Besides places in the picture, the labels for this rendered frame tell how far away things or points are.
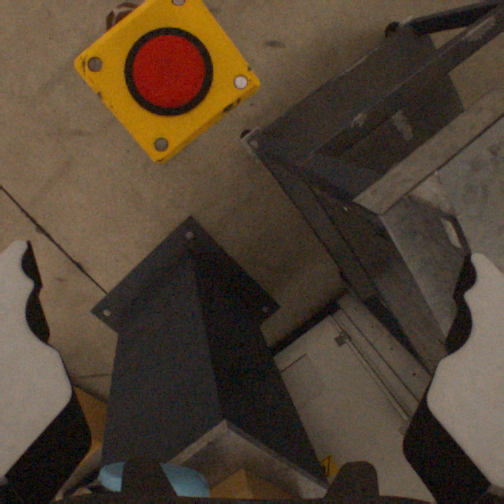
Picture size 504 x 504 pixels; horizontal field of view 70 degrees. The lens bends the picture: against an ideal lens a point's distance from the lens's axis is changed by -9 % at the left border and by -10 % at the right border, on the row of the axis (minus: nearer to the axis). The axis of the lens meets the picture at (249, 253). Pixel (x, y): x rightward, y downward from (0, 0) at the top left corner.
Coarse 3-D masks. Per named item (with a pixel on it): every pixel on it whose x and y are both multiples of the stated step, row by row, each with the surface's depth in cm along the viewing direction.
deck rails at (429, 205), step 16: (432, 176) 33; (416, 192) 33; (432, 192) 33; (416, 208) 33; (432, 208) 30; (448, 208) 34; (416, 224) 34; (432, 224) 32; (448, 224) 35; (432, 240) 35; (448, 240) 31; (464, 240) 28; (432, 256) 36; (448, 256) 33; (464, 256) 30; (448, 272) 36; (448, 288) 38
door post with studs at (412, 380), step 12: (348, 300) 134; (348, 312) 130; (360, 312) 126; (360, 324) 122; (372, 336) 115; (384, 348) 109; (396, 360) 103; (396, 372) 100; (408, 372) 98; (408, 384) 95; (420, 384) 93; (420, 396) 90
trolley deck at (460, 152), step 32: (448, 128) 37; (480, 128) 33; (416, 160) 36; (448, 160) 33; (480, 160) 33; (384, 192) 36; (448, 192) 34; (480, 192) 35; (384, 224) 33; (480, 224) 36; (384, 256) 41; (416, 256) 36; (416, 288) 38; (448, 320) 40
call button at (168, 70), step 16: (144, 48) 20; (160, 48) 20; (176, 48) 20; (192, 48) 21; (144, 64) 20; (160, 64) 20; (176, 64) 20; (192, 64) 21; (144, 80) 20; (160, 80) 21; (176, 80) 21; (192, 80) 21; (144, 96) 21; (160, 96) 21; (176, 96) 21; (192, 96) 22
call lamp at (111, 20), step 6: (120, 6) 21; (126, 6) 21; (132, 6) 21; (138, 6) 21; (114, 12) 21; (120, 12) 21; (126, 12) 21; (108, 18) 21; (114, 18) 21; (120, 18) 21; (108, 24) 21; (114, 24) 21; (108, 30) 21
